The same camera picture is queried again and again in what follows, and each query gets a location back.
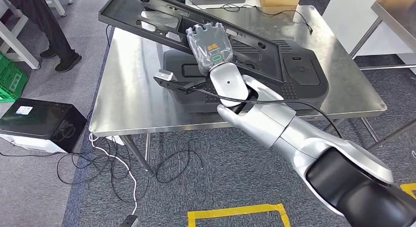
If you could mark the white power strip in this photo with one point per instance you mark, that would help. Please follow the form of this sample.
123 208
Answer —
113 139

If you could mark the black plastic licence plate bracket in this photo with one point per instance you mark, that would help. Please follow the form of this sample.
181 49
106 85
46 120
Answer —
130 14

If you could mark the green plastic crate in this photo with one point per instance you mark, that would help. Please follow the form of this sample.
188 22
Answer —
13 82

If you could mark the stainless steel workbench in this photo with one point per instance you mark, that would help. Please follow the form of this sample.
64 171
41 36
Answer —
136 89

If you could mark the person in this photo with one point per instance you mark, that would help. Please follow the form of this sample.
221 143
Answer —
48 30

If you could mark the white table frame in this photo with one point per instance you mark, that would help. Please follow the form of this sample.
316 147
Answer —
19 40

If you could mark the pale wrist camera on bracket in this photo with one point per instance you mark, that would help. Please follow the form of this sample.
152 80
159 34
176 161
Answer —
165 76

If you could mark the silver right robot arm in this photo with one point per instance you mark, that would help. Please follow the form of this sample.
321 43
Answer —
292 134

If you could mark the large black plastic panel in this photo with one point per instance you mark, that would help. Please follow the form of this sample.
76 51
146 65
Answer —
302 79

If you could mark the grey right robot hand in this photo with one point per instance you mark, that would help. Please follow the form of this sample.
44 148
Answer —
211 47

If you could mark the black box device white side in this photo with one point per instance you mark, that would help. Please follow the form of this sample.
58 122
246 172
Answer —
42 121

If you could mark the stainless steel table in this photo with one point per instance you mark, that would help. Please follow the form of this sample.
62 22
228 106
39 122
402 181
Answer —
396 21

